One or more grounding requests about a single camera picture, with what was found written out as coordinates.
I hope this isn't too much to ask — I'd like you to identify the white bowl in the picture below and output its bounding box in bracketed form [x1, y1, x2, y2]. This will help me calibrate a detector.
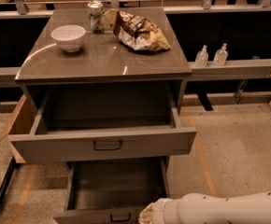
[50, 25, 86, 52]

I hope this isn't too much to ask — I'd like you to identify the grey drawer cabinet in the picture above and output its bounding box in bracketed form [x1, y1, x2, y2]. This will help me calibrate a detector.
[15, 7, 192, 107]

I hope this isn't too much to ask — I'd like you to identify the grey drawer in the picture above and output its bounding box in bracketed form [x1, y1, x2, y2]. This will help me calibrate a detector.
[54, 157, 168, 224]
[11, 89, 196, 163]

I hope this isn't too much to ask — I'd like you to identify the grey open top drawer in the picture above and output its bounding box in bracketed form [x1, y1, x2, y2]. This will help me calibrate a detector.
[11, 89, 196, 163]

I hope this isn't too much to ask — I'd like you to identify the green white soda can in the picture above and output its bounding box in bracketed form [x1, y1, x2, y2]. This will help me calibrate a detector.
[88, 0, 104, 34]

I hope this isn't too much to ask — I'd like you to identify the right clear sanitizer bottle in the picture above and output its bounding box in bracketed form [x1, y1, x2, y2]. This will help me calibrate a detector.
[213, 43, 228, 65]

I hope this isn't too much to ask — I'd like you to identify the clear sanitizer bottle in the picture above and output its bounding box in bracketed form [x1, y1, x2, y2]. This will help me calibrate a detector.
[213, 43, 228, 65]
[195, 45, 208, 67]

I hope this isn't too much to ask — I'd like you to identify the brown white chip bag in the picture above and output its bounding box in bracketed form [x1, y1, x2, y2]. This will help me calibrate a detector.
[104, 9, 170, 51]

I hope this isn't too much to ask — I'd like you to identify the left clear sanitizer bottle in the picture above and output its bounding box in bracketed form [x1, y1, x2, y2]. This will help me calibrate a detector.
[195, 45, 208, 67]

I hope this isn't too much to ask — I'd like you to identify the grey metal rail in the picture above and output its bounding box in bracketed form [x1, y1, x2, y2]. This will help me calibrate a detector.
[0, 59, 271, 88]

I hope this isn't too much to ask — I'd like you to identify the cardboard box left of cabinet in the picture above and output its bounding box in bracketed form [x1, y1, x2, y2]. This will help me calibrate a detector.
[0, 95, 36, 163]

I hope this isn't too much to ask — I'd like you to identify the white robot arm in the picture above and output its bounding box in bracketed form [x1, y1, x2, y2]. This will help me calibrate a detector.
[138, 191, 271, 224]

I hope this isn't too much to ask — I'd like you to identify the grey bottom drawer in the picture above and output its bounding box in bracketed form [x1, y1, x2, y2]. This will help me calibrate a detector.
[54, 157, 168, 224]

